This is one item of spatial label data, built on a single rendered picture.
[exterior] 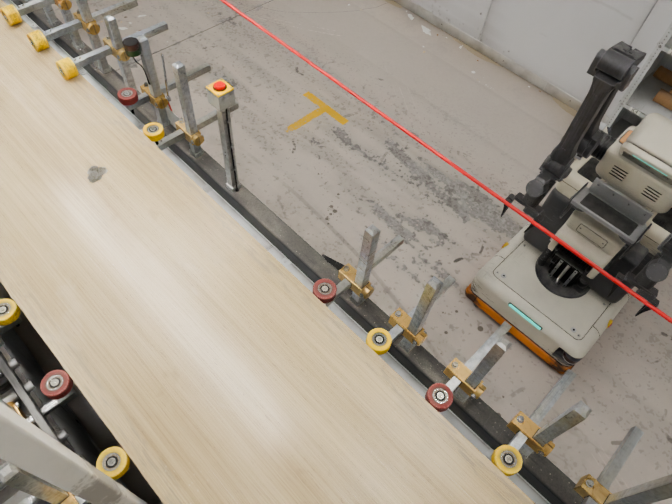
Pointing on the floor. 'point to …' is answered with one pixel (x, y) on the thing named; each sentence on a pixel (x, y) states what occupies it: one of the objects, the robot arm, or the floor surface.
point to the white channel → (56, 462)
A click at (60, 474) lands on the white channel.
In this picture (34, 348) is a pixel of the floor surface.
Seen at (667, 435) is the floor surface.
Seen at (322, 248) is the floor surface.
